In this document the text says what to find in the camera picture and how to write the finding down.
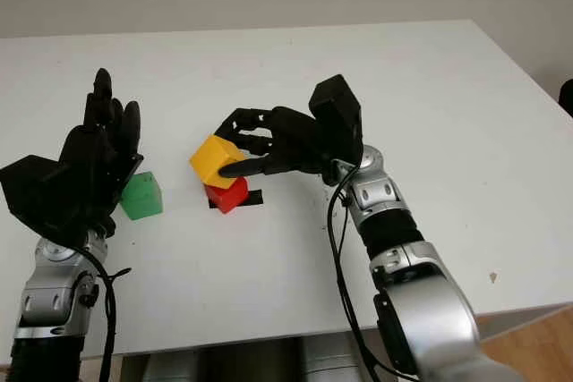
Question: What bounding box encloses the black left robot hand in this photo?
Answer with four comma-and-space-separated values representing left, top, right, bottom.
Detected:
60, 67, 144, 235

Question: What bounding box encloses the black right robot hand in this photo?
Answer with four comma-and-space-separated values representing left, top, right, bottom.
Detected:
213, 106, 341, 186

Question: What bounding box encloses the green wooden block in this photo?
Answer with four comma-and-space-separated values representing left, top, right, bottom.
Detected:
120, 171, 163, 221

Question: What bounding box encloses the yellow wooden block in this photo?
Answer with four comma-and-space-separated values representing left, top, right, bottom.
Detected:
189, 134, 246, 190

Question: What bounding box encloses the red wooden block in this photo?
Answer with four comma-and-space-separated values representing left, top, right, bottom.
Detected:
204, 175, 249, 214

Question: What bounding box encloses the black tape strip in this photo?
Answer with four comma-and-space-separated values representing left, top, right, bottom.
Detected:
208, 191, 265, 210

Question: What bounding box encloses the silver right robot thigh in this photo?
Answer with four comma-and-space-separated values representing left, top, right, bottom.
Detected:
302, 332, 363, 382

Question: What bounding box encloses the silver robot thigh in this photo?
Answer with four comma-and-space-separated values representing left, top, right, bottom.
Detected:
302, 332, 363, 382
142, 350, 211, 382

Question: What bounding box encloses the dark grey robot waist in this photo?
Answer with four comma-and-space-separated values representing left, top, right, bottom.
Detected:
201, 339, 305, 382

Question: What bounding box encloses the silver left robot thigh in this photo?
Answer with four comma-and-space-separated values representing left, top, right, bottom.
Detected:
142, 350, 211, 382

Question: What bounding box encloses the black round object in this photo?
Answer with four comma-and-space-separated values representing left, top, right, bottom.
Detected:
559, 80, 573, 119

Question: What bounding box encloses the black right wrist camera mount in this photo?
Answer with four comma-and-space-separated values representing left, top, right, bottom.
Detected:
308, 73, 364, 173

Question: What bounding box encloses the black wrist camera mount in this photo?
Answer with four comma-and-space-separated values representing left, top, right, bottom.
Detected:
308, 73, 364, 173
0, 154, 93, 245

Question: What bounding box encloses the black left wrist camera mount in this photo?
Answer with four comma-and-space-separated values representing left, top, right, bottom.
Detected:
0, 154, 93, 245

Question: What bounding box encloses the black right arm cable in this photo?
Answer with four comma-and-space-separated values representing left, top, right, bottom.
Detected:
326, 166, 422, 377

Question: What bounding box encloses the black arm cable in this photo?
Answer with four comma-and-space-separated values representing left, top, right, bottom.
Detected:
73, 242, 133, 382
326, 166, 422, 377

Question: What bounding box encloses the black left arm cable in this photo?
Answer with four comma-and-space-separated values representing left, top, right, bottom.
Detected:
73, 242, 133, 382

